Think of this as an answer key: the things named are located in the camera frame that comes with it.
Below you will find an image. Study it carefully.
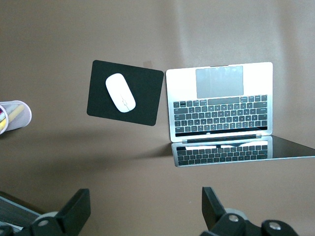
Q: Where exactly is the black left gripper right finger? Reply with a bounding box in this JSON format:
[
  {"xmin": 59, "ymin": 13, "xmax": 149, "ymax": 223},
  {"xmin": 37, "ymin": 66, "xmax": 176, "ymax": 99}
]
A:
[{"xmin": 200, "ymin": 186, "xmax": 256, "ymax": 236}]

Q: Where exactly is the black mouse pad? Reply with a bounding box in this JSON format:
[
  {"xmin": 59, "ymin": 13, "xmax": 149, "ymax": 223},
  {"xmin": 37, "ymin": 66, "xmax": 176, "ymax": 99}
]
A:
[{"xmin": 86, "ymin": 59, "xmax": 165, "ymax": 127}]

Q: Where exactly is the yellow highlighter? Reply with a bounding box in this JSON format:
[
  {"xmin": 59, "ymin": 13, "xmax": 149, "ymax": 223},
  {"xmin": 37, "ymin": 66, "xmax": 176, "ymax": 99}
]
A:
[{"xmin": 6, "ymin": 104, "xmax": 25, "ymax": 119}]

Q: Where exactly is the black mesh desk tray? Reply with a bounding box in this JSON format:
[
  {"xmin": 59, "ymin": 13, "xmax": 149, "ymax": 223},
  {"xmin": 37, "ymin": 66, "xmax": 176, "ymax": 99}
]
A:
[{"xmin": 0, "ymin": 190, "xmax": 47, "ymax": 232}]

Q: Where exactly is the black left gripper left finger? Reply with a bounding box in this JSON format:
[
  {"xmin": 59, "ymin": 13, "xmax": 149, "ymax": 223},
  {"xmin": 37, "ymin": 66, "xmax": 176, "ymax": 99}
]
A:
[{"xmin": 23, "ymin": 188, "xmax": 92, "ymax": 236}]

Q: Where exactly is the white computer mouse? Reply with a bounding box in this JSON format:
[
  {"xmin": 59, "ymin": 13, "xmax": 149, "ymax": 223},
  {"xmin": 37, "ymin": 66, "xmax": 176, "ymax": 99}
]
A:
[{"xmin": 105, "ymin": 73, "xmax": 136, "ymax": 113}]

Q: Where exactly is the pink mesh pen cup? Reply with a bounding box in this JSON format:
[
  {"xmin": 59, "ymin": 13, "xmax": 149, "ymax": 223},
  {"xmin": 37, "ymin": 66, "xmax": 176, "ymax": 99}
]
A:
[{"xmin": 0, "ymin": 99, "xmax": 32, "ymax": 136}]

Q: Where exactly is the silver laptop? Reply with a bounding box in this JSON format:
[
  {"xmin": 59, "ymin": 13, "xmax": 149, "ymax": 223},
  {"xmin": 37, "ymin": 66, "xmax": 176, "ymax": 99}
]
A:
[{"xmin": 165, "ymin": 61, "xmax": 315, "ymax": 168}]

